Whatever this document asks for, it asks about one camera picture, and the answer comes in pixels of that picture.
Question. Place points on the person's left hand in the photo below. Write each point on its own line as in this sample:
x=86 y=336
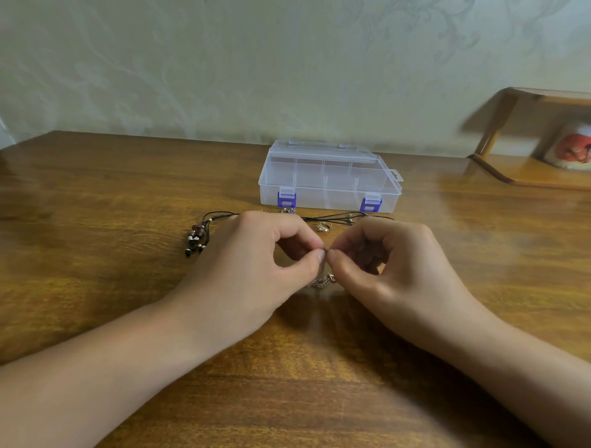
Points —
x=231 y=282

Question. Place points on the clear plastic organizer box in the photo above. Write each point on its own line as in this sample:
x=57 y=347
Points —
x=328 y=177

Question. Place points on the person's right hand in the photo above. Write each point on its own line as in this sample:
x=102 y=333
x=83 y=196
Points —
x=415 y=282

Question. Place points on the person's left forearm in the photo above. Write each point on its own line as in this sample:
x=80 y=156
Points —
x=78 y=388

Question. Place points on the wooden shelf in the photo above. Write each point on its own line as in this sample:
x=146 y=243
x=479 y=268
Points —
x=534 y=171

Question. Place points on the person's right forearm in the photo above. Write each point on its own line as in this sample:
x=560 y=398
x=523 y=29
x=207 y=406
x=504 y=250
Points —
x=536 y=392

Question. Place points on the white printed mug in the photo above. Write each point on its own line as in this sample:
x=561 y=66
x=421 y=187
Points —
x=572 y=148

